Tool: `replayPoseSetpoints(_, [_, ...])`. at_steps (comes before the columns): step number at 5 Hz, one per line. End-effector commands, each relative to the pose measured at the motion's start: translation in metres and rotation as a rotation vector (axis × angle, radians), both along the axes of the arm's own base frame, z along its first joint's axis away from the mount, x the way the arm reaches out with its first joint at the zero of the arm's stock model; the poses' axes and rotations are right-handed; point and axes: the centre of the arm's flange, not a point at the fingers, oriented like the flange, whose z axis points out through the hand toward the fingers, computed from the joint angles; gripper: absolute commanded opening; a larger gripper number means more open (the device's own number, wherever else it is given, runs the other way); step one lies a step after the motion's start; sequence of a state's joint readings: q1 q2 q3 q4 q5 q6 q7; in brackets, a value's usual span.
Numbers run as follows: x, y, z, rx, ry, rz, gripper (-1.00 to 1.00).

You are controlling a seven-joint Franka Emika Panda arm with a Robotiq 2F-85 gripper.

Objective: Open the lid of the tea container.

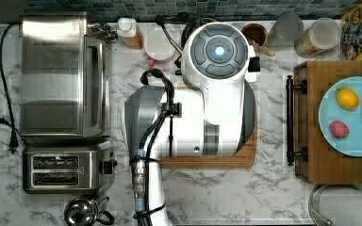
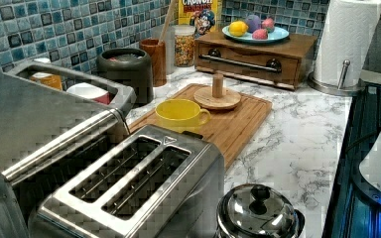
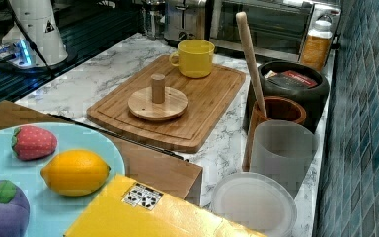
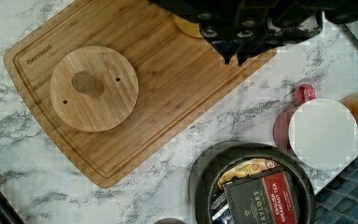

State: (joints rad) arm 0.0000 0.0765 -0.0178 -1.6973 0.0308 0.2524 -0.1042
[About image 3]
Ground round wooden container lid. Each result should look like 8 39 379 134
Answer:
128 73 189 121

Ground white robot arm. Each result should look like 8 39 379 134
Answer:
2 0 77 70

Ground clear jar with white lid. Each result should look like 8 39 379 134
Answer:
210 172 297 237

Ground red tea packet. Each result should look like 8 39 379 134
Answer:
265 70 318 89

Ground black tea container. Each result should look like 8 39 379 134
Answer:
257 61 330 133

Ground bamboo cutting board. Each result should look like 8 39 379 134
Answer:
87 55 245 153

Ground yellow mug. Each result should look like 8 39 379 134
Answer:
169 39 215 79

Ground wooden drawer box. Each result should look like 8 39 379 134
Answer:
0 101 202 205

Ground brown wooden utensil cup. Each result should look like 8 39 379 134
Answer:
242 96 307 172

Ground frosted plastic cup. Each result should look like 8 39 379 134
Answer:
249 120 319 198

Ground silver two-slot toaster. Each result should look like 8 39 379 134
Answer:
164 0 214 46

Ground yellow cereal box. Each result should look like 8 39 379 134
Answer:
63 175 266 237

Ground wooden pestle stick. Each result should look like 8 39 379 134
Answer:
236 12 266 116

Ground silver kettle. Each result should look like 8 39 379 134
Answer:
142 0 165 40

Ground stainless toaster oven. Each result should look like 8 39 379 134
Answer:
209 0 341 62

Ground toy lemon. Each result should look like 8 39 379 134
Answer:
40 149 111 197

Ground orange spice bottle white cap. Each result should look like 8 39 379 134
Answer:
300 20 333 71

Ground plush strawberry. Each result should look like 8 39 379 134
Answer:
12 125 57 161

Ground light blue plate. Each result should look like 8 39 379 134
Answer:
0 122 125 237

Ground purple plush fruit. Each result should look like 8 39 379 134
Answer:
0 180 30 237

